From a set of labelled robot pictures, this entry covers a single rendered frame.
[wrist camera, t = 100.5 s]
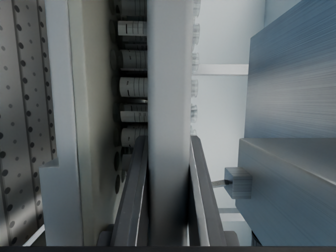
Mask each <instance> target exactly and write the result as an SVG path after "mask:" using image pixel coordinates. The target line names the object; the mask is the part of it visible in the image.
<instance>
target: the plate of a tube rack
mask: <svg viewBox="0 0 336 252"><path fill-rule="evenodd" d="M193 7H194V0H147V103H148V219H149V246H188V208H189V163H190V127H191V87H192V47H193Z"/></svg>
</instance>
